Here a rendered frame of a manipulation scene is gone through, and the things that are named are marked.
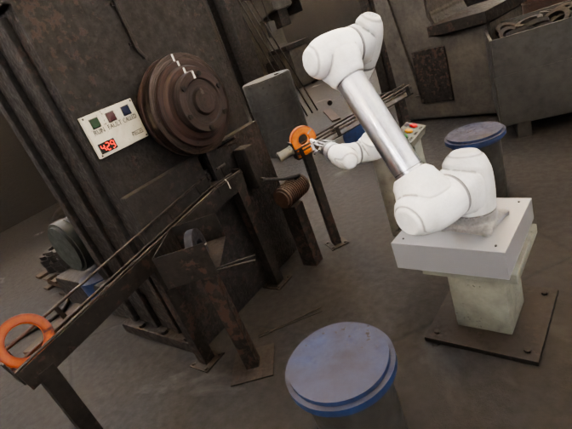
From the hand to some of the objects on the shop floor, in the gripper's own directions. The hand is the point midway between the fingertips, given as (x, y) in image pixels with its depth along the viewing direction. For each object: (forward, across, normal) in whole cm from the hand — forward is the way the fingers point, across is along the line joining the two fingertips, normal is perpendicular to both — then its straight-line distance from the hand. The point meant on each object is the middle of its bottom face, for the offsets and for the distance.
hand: (313, 142), depth 219 cm
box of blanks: (+33, +222, -74) cm, 236 cm away
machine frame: (+33, -77, -74) cm, 112 cm away
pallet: (+170, -149, -85) cm, 241 cm away
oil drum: (+269, +62, -93) cm, 291 cm away
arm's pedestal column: (-98, +17, -63) cm, 117 cm away
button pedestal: (-23, +45, -69) cm, 86 cm away
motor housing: (+6, -18, -71) cm, 74 cm away
